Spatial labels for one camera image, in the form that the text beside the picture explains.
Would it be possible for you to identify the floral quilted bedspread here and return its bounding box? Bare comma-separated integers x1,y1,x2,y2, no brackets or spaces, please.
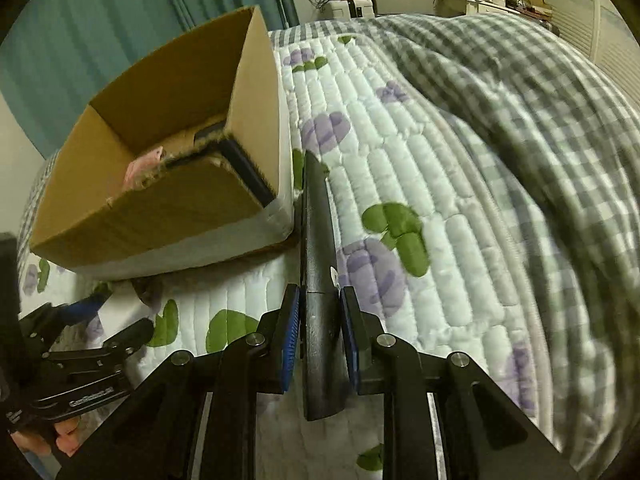
21,34,551,427

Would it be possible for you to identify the left hand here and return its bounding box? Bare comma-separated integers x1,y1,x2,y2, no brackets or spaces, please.
8,416,82,458

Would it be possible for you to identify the white dressing table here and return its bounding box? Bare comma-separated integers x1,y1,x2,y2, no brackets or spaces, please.
434,0,553,23

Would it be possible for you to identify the grey checkered blanket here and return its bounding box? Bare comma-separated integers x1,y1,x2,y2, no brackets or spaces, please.
271,15,639,479

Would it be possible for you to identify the teal curtain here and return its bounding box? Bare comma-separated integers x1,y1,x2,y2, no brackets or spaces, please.
1,0,299,157

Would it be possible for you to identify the white storage cabinet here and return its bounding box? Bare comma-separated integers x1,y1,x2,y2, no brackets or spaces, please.
318,0,375,21

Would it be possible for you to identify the black rectangular case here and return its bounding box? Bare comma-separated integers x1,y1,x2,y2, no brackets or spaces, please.
193,122,276,207

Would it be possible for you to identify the brown cardboard box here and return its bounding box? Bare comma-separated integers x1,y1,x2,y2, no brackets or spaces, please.
29,6,294,281

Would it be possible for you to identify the black remote control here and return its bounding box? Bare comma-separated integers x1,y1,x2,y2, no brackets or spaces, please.
300,152,349,422

